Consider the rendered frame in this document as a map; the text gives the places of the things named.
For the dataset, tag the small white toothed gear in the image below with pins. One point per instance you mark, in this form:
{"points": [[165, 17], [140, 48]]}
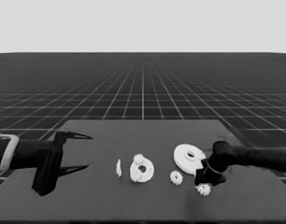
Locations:
{"points": [[200, 190], [135, 159], [173, 179], [133, 178]]}

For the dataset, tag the large thick white disc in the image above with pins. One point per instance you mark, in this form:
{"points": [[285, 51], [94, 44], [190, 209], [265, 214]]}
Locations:
{"points": [[182, 157]]}

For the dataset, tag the small thin T-shaped piece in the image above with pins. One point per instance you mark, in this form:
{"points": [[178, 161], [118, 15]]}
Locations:
{"points": [[118, 169]]}

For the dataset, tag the white round carrier with pins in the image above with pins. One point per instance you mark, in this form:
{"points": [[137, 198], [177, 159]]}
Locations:
{"points": [[150, 170]]}

